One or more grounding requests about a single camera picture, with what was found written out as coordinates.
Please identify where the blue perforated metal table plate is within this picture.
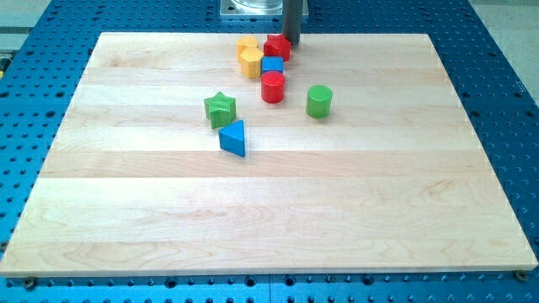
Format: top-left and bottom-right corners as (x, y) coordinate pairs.
(1, 1), (538, 302)

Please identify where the blue triangle block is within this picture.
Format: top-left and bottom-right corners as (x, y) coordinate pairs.
(218, 120), (246, 157)

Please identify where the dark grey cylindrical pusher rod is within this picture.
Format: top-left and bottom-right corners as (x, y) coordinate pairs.
(281, 0), (302, 47)

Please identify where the red cylinder block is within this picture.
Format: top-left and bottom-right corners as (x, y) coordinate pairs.
(260, 71), (286, 104)

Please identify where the yellow cylinder block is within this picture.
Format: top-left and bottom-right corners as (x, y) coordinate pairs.
(236, 35), (259, 61)

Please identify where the red star block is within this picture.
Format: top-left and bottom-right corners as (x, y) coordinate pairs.
(263, 34), (291, 61)

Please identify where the blue cube block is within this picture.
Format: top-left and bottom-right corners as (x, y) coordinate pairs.
(261, 56), (284, 74)

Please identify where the green cylinder block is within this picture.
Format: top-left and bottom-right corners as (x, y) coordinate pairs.
(306, 85), (333, 119)

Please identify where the green star block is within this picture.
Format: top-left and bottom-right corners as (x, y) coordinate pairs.
(204, 92), (237, 129)

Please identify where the yellow hexagon block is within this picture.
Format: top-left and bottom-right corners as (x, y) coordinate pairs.
(239, 48), (264, 79)

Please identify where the light wooden board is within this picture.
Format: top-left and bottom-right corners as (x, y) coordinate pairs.
(1, 32), (537, 277)

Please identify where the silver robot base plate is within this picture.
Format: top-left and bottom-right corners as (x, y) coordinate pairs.
(219, 0), (284, 19)

